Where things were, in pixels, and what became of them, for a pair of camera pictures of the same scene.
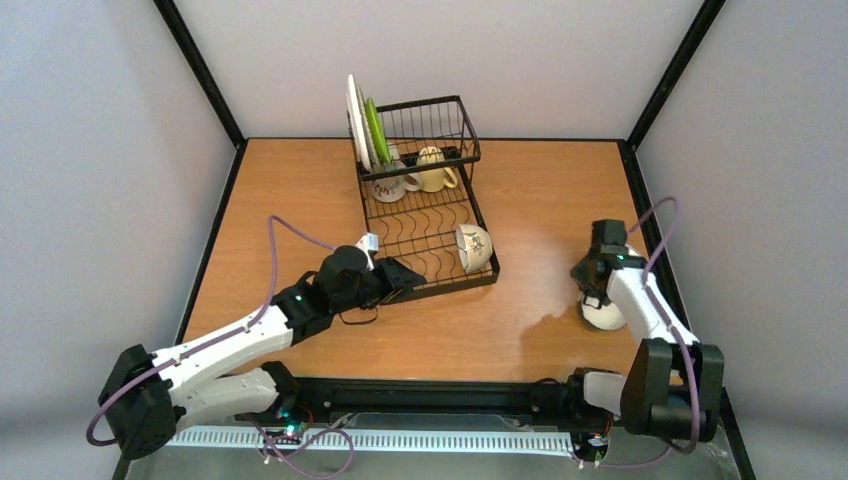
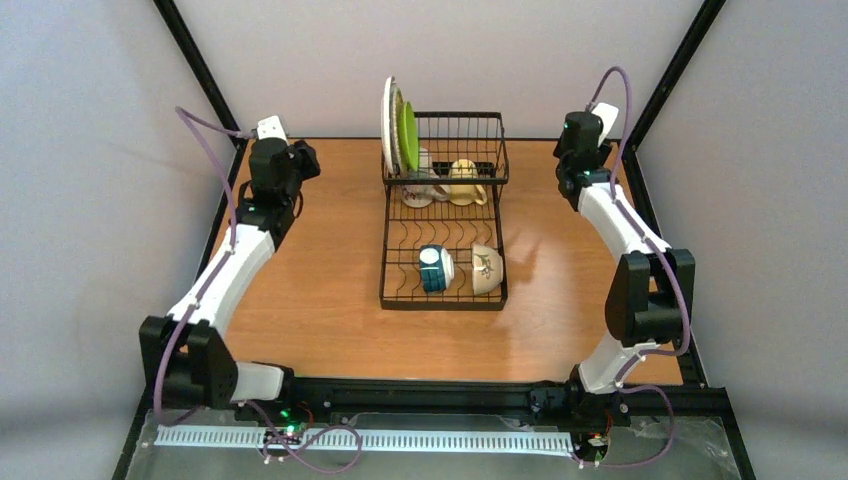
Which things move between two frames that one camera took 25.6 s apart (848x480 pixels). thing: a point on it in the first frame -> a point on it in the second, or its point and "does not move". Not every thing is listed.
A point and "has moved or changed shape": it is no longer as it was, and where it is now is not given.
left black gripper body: (391, 277) -> (304, 159)
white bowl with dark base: (602, 317) -> (437, 266)
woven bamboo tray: (367, 127) -> (395, 102)
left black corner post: (172, 18) does not move
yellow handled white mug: (434, 176) -> (465, 194)
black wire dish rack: (422, 205) has moved or changed shape
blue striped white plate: (357, 123) -> (385, 125)
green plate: (377, 130) -> (410, 136)
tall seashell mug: (390, 187) -> (420, 196)
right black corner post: (704, 21) does not move
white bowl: (474, 245) -> (487, 268)
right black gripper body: (589, 278) -> (566, 177)
